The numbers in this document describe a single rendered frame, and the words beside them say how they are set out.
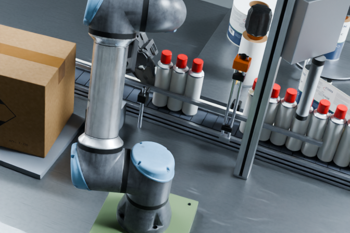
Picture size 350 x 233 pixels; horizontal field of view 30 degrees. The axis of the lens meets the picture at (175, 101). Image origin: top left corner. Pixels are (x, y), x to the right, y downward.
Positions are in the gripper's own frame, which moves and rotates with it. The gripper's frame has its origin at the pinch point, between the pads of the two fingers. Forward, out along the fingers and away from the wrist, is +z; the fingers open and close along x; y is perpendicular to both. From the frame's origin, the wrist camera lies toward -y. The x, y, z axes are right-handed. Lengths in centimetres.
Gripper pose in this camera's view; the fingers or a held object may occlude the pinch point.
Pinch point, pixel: (150, 86)
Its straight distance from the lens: 216.7
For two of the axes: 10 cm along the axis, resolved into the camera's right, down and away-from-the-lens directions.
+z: 3.5, 8.4, 4.2
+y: 3.5, -5.4, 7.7
